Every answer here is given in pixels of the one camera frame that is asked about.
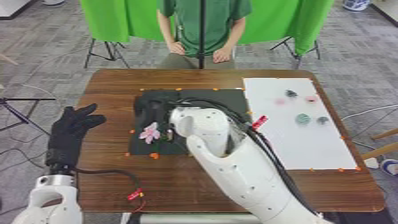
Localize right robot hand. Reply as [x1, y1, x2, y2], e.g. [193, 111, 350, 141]
[135, 94, 179, 135]

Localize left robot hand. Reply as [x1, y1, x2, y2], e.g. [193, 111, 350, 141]
[44, 103, 108, 167]

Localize dark mat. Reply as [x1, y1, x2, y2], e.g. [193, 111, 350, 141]
[128, 87, 250, 157]

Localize person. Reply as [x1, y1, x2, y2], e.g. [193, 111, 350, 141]
[154, 0, 254, 70]

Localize black metal stand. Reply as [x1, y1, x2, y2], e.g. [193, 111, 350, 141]
[0, 96, 58, 136]

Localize black tripod stand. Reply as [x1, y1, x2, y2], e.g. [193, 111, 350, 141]
[268, 35, 323, 70]
[82, 37, 131, 70]

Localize black vertical pole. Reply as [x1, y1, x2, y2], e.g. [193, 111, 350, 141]
[197, 0, 208, 70]

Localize white sheet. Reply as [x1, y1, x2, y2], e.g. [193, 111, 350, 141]
[241, 77, 362, 172]

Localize pale grey bar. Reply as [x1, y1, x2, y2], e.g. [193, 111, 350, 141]
[121, 213, 263, 224]

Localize wooden chair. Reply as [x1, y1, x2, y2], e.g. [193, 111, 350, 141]
[359, 127, 398, 161]

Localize blue white vase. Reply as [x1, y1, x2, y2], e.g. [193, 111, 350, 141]
[341, 0, 373, 13]

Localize black cable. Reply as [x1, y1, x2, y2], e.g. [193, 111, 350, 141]
[71, 168, 149, 214]

